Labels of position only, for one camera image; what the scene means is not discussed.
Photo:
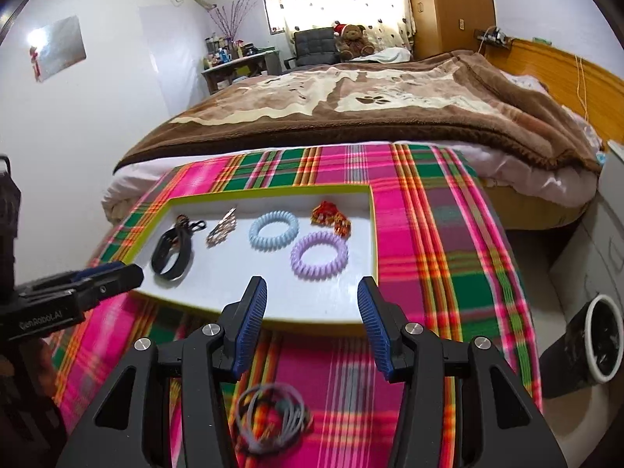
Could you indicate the grey nightstand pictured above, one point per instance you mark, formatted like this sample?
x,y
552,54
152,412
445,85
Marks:
x,y
599,253

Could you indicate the brown patterned fleece blanket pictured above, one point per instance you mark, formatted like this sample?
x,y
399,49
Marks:
x,y
390,97

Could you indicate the white rimmed trash bin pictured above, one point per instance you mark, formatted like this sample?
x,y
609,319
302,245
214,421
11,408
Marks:
x,y
604,341

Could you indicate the wooden bed frame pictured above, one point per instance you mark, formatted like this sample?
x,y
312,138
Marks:
x,y
551,63

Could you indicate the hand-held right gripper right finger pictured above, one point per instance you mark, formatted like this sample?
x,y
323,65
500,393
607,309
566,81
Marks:
x,y
373,324

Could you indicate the cluster of bottles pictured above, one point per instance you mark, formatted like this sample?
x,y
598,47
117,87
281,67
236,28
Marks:
x,y
224,53

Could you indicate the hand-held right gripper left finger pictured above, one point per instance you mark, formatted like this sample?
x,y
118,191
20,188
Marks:
x,y
251,321

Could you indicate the white cloth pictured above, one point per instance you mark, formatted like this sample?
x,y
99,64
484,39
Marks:
x,y
390,54

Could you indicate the pink green plaid blanket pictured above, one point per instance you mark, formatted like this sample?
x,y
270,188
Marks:
x,y
438,278

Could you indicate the yellow-green shallow cardboard box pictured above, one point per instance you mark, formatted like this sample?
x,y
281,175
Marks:
x,y
312,297

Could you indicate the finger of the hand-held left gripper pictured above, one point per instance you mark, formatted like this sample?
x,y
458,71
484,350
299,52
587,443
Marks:
x,y
117,280
97,270

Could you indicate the brown teddy bear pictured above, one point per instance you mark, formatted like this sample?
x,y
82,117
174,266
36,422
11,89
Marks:
x,y
353,41

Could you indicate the small wall shelf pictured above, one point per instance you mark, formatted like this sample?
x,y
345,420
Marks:
x,y
492,39

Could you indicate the black office chair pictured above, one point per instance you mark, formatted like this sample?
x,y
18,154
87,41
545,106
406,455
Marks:
x,y
314,44

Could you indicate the rhinestone hair clip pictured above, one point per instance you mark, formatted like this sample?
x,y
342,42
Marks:
x,y
222,229

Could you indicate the wooden wardrobe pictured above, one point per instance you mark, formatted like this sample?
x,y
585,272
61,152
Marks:
x,y
448,5

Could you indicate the red and gold knot ornament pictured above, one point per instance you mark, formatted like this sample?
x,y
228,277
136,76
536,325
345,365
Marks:
x,y
324,210

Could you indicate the black wristband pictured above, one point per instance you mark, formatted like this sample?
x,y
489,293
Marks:
x,y
171,275

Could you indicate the vase with purple branches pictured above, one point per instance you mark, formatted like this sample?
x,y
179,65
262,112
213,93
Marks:
x,y
233,24

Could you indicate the silver wall sheet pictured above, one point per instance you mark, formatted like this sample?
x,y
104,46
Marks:
x,y
58,48

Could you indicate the small desk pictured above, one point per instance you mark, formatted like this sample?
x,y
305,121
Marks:
x,y
229,66

